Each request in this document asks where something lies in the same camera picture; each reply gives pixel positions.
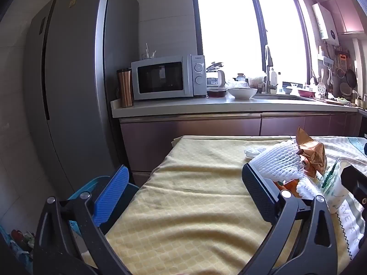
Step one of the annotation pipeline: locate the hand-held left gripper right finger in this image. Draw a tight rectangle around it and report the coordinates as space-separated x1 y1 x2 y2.
242 163 339 275

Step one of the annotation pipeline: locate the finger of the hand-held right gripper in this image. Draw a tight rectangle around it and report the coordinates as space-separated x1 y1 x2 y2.
341 163 367 207

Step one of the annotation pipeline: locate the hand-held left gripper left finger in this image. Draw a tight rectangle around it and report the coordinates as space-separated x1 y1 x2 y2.
32 165 129 275

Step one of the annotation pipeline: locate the blue plastic bin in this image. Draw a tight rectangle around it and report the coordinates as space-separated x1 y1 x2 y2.
67 176 141 235

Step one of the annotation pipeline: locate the white foam fruit net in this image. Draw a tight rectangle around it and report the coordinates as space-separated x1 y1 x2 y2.
248 138 326 199

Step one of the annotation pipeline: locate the white tissue paper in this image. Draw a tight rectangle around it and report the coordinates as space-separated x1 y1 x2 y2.
244 146 268 160

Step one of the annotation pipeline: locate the brown foil snack wrapper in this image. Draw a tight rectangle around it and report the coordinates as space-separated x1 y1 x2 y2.
295 126 327 176

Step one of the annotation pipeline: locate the white paper cup green print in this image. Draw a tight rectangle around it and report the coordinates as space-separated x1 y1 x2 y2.
318 159 352 214

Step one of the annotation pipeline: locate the orange snack packet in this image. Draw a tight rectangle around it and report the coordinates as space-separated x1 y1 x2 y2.
272 179 300 198

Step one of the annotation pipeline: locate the white printed cloth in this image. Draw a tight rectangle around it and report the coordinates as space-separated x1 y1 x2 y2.
311 136 367 261

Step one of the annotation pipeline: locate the yellow checked tablecloth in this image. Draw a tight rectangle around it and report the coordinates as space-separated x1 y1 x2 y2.
83 135 359 275

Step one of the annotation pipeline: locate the wooden cutting board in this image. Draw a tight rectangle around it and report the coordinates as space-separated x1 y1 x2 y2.
315 97 351 105

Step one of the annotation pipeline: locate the kitchen counter cabinet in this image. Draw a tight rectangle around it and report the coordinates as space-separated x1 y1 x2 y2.
111 94 363 187

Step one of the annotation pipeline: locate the white ceramic bowl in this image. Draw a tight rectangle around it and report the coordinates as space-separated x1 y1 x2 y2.
227 87 258 100

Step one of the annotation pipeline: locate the pile of colourful floor packets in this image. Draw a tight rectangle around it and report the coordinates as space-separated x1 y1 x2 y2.
8 228 36 256

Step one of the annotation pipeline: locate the hanging black frying pan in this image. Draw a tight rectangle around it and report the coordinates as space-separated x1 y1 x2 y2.
345 68 358 88

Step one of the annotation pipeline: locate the dark red food container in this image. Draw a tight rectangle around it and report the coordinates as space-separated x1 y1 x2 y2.
207 87 228 98

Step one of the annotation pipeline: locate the copper travel tumbler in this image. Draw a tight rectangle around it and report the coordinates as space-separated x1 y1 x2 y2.
116 68 134 108

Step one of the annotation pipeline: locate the metal kitchen faucet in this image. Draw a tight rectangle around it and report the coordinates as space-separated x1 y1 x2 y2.
264 44 278 94

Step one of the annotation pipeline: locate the grey refrigerator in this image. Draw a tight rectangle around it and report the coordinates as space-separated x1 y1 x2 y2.
23 0 139 204

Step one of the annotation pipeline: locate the glass electric kettle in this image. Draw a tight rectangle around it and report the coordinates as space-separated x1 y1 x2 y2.
206 61 226 88

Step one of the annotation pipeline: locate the silver microwave oven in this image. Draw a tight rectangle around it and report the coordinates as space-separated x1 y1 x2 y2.
131 54 207 101

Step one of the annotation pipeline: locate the kitchen window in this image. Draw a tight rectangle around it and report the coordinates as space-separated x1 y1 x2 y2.
194 0 312 89

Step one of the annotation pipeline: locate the white wall water heater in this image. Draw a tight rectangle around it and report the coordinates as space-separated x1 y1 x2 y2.
312 2 339 46

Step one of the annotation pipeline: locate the pink wall cabinet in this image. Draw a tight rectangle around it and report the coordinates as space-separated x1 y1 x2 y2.
320 0 365 35

